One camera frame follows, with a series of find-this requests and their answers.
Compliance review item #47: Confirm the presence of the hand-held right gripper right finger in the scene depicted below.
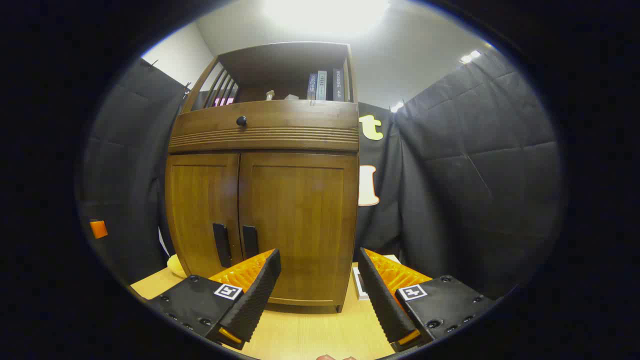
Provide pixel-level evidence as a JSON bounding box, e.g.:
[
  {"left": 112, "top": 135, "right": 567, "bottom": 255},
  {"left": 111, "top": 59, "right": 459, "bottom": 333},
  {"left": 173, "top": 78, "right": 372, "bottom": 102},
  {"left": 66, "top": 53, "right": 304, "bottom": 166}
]
[{"left": 357, "top": 247, "right": 499, "bottom": 354}]

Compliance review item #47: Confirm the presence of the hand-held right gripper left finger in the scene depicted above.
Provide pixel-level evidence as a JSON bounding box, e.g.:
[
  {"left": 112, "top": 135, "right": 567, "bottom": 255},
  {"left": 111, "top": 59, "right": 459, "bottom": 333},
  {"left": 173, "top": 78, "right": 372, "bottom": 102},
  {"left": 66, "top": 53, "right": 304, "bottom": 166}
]
[{"left": 145, "top": 248, "right": 282, "bottom": 351}]

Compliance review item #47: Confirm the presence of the black door handle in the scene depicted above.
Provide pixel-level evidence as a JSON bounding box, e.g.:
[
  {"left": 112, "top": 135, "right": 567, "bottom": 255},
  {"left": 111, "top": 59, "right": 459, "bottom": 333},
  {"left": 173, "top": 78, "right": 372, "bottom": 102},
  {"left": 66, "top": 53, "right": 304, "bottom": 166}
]
[
  {"left": 242, "top": 225, "right": 260, "bottom": 260},
  {"left": 212, "top": 222, "right": 233, "bottom": 269}
]

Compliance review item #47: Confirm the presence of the wooden cabinet door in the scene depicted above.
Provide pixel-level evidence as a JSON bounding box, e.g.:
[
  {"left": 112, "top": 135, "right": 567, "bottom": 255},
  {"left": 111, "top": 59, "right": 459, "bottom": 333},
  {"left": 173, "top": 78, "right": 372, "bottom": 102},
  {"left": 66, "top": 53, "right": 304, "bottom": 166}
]
[
  {"left": 238, "top": 151, "right": 359, "bottom": 307},
  {"left": 165, "top": 153, "right": 244, "bottom": 279}
]

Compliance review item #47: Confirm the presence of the wooden double-door shoe cabinet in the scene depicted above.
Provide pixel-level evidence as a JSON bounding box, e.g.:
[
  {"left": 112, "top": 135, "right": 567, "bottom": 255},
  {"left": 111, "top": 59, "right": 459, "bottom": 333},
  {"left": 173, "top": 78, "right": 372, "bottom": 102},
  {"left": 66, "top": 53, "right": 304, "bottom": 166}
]
[{"left": 165, "top": 41, "right": 361, "bottom": 314}]

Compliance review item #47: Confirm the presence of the wooden cabinet drawer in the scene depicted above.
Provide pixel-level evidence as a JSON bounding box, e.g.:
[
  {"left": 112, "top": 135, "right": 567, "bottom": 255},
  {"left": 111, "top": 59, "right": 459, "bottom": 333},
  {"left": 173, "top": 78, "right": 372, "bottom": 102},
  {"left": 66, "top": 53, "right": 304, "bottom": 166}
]
[{"left": 168, "top": 99, "right": 360, "bottom": 154}]

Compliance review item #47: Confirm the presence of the white box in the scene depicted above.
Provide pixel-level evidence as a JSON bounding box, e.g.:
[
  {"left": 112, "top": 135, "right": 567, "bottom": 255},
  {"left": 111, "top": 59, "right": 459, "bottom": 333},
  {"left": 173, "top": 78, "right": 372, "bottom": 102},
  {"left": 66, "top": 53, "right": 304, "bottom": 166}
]
[{"left": 352, "top": 254, "right": 401, "bottom": 301}]

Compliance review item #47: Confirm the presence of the yellow round object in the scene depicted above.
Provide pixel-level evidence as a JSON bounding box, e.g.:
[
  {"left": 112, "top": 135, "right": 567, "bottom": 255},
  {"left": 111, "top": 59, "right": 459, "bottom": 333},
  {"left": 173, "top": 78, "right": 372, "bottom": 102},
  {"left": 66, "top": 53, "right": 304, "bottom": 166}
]
[{"left": 167, "top": 253, "right": 189, "bottom": 279}]

